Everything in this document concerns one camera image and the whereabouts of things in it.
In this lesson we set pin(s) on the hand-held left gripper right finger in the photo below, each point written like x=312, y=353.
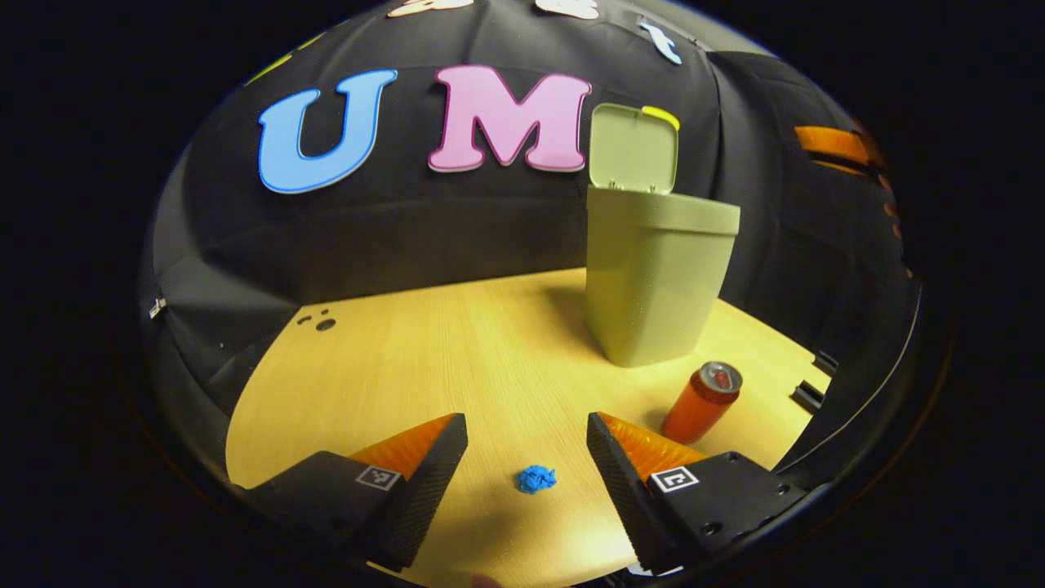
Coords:
x=620, y=490

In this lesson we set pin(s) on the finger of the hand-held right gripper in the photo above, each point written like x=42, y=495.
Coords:
x=849, y=168
x=833, y=144

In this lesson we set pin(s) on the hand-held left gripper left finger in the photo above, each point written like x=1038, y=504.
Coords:
x=424, y=490

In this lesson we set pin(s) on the blue paper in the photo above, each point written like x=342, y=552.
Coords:
x=535, y=479

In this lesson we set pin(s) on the red pop can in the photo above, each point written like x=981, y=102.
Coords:
x=698, y=408

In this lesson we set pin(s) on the pale green desktop garbage bin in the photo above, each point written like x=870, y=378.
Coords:
x=653, y=278

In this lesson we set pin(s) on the wooden desktop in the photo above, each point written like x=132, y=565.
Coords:
x=457, y=367

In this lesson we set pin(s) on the black backdrop cloth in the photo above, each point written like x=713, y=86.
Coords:
x=457, y=229

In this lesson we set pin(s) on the white cloth clip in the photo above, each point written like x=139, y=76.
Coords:
x=157, y=308

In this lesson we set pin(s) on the black table bracket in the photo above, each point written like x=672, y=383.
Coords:
x=807, y=396
x=825, y=363

